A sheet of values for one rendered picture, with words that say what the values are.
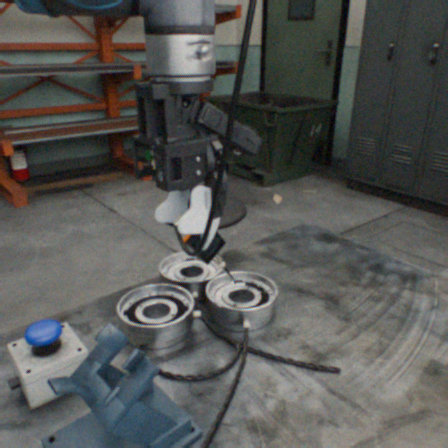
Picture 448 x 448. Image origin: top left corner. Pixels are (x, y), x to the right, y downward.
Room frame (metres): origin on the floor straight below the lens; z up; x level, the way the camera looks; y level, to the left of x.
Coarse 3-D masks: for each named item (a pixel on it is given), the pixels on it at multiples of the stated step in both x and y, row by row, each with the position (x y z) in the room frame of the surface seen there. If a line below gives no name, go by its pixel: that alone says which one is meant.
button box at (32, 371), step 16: (64, 336) 0.41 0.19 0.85; (16, 352) 0.39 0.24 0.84; (32, 352) 0.38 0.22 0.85; (48, 352) 0.38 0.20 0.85; (64, 352) 0.39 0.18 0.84; (80, 352) 0.39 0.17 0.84; (16, 368) 0.37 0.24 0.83; (32, 368) 0.36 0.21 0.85; (48, 368) 0.36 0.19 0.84; (64, 368) 0.37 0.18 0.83; (16, 384) 0.36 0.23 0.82; (32, 384) 0.35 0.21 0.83; (32, 400) 0.35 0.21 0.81; (48, 400) 0.36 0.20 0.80
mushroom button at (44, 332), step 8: (40, 320) 0.41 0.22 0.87; (48, 320) 0.41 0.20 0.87; (56, 320) 0.41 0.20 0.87; (32, 328) 0.39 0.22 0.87; (40, 328) 0.39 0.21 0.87; (48, 328) 0.39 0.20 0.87; (56, 328) 0.39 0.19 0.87; (24, 336) 0.38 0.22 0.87; (32, 336) 0.38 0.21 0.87; (40, 336) 0.38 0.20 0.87; (48, 336) 0.38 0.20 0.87; (56, 336) 0.39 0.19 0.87; (32, 344) 0.37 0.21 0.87; (40, 344) 0.37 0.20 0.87; (48, 344) 0.39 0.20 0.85
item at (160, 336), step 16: (144, 288) 0.53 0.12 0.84; (160, 288) 0.54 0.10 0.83; (176, 288) 0.53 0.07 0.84; (128, 304) 0.50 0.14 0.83; (144, 304) 0.50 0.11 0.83; (160, 304) 0.51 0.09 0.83; (192, 304) 0.49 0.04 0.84; (144, 320) 0.47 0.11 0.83; (160, 320) 0.47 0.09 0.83; (176, 320) 0.45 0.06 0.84; (192, 320) 0.48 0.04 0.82; (128, 336) 0.45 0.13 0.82; (144, 336) 0.44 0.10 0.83; (160, 336) 0.44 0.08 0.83; (176, 336) 0.45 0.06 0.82
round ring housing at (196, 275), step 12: (180, 252) 0.64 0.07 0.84; (168, 264) 0.62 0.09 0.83; (192, 264) 0.62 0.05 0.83; (216, 264) 0.62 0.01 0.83; (180, 276) 0.58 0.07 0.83; (192, 276) 0.62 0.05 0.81; (204, 276) 0.58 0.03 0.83; (216, 276) 0.57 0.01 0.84; (192, 288) 0.55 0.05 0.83; (204, 288) 0.55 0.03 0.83
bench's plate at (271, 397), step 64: (256, 256) 0.71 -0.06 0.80; (320, 256) 0.71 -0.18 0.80; (384, 256) 0.71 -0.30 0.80; (64, 320) 0.51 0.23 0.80; (320, 320) 0.51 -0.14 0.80; (384, 320) 0.51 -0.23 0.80; (0, 384) 0.38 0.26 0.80; (192, 384) 0.38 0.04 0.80; (256, 384) 0.38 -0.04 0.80; (320, 384) 0.38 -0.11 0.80; (384, 384) 0.38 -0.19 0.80
